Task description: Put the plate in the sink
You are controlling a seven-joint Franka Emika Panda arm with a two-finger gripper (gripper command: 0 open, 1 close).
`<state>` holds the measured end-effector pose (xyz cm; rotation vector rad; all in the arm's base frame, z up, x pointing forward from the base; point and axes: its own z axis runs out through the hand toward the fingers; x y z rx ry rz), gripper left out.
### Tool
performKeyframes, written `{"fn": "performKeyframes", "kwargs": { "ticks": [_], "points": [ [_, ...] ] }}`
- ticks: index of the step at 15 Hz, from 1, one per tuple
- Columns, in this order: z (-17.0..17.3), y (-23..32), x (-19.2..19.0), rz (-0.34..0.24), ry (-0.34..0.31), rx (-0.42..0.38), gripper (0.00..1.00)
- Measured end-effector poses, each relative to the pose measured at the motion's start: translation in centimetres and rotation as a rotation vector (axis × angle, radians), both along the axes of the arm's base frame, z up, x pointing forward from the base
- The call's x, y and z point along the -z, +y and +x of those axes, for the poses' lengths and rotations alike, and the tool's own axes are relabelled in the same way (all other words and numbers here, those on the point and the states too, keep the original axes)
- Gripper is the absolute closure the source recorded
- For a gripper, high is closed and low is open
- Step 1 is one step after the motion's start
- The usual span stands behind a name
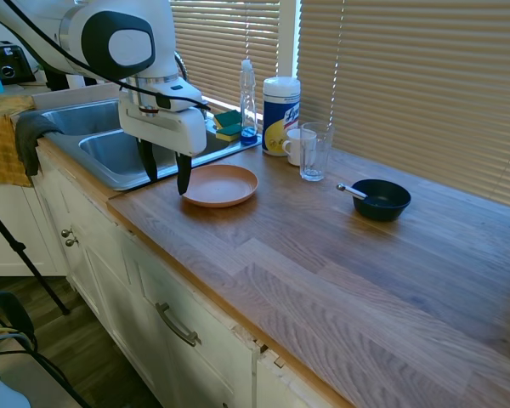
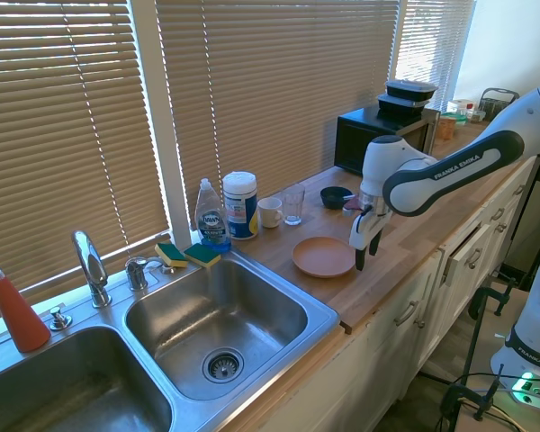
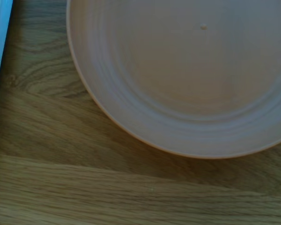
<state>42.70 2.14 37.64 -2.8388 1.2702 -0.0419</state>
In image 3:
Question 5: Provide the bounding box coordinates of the orange round plate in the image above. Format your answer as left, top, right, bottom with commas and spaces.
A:
66, 0, 281, 160

